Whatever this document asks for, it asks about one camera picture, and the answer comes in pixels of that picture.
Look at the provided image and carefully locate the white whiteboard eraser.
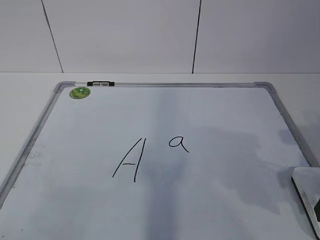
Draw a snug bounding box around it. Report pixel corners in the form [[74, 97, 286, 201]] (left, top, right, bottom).
[[291, 167, 320, 240]]

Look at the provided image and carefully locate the aluminium framed whiteboard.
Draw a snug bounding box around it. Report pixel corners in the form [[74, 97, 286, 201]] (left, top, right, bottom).
[[0, 83, 316, 240]]

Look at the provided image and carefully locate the black marker clip holder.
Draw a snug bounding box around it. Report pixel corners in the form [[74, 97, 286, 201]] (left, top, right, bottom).
[[86, 81, 115, 87]]

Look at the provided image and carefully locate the round green sticker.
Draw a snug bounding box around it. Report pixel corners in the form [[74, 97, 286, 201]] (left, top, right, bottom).
[[69, 87, 91, 100]]

